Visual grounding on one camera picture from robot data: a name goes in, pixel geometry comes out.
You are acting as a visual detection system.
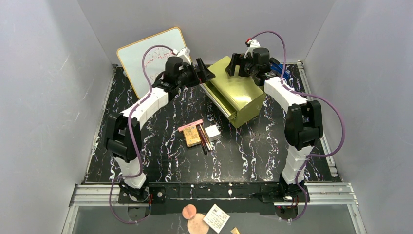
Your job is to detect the green metal drawer box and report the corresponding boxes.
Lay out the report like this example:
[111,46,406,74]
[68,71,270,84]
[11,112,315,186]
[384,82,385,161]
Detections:
[201,56,266,128]

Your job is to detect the orange makeup box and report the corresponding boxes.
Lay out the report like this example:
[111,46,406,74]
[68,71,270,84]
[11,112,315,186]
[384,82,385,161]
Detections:
[183,125,201,148]

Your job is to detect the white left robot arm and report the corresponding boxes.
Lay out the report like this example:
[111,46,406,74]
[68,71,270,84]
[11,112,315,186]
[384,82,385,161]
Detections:
[104,56,215,193]

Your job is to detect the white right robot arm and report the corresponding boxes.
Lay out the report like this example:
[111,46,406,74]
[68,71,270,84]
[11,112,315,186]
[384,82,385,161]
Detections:
[225,47,323,202]

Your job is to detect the pink flat makeup box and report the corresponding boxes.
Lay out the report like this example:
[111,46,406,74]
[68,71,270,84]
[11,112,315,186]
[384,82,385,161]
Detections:
[178,119,204,132]

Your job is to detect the dark red makeup pencil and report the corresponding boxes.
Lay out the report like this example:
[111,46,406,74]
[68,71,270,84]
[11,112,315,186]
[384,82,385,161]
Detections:
[196,125,208,155]

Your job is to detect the blue object behind box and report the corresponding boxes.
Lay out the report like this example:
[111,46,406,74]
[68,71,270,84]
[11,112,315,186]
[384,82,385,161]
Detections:
[271,63,290,79]

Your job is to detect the small white box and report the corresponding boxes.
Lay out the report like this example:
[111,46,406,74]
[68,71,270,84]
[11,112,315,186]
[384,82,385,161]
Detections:
[205,125,221,141]

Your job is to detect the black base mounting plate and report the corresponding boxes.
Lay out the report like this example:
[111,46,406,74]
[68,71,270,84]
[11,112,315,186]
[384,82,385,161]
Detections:
[117,182,310,215]

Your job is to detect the small pink round pad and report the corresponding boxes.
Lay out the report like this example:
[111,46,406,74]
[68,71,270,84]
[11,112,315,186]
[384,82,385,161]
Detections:
[182,204,197,220]

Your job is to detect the white printed paper card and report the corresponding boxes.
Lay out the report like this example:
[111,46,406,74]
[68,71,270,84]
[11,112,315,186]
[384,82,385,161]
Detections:
[203,204,230,234]

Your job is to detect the large pink round pad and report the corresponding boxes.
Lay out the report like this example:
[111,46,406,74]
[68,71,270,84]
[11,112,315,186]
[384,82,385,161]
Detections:
[187,214,209,234]

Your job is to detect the small tan wood piece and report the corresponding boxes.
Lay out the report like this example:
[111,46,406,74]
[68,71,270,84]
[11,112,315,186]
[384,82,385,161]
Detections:
[231,227,240,234]

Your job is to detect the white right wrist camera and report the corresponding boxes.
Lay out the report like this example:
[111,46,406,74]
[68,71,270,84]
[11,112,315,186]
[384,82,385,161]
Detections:
[244,39,261,58]

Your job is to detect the whiteboard with orange frame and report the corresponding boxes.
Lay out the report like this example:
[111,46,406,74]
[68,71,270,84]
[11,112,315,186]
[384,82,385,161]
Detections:
[116,27,186,98]

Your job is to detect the aluminium right side rail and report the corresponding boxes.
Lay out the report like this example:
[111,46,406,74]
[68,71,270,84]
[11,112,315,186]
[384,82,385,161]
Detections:
[297,60,339,179]

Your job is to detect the aluminium frame rail front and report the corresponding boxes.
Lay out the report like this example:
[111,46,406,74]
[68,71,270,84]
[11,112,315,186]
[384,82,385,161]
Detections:
[69,182,358,207]

